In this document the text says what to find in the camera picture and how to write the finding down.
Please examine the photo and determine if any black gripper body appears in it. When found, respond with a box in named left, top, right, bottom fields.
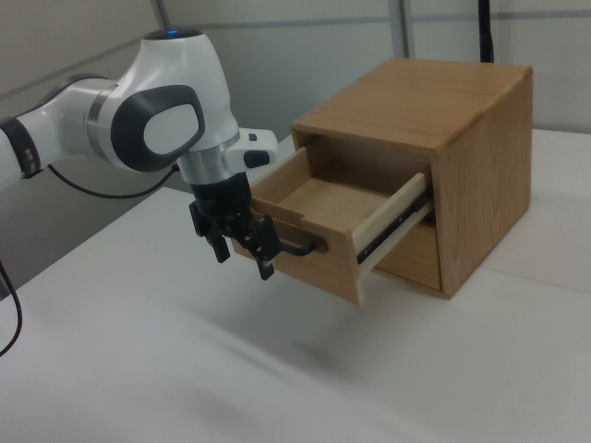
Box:
left=187, top=171, right=254, bottom=237

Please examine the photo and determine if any wooden drawer with handle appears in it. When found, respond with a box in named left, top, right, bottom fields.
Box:
left=230, top=145, right=438, bottom=306

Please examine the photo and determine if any wooden cabinet casing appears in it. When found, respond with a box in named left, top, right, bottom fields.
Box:
left=290, top=56, right=535, bottom=302

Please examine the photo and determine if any black pole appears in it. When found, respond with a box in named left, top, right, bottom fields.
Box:
left=476, top=0, right=499, bottom=64

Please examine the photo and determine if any black metal drawer handle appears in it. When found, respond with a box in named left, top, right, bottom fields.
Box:
left=275, top=229, right=325, bottom=257

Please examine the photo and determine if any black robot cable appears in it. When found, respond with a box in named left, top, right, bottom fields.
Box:
left=0, top=163, right=181, bottom=357

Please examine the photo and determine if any grey aluminium partition post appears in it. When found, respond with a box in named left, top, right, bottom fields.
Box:
left=397, top=0, right=416, bottom=60

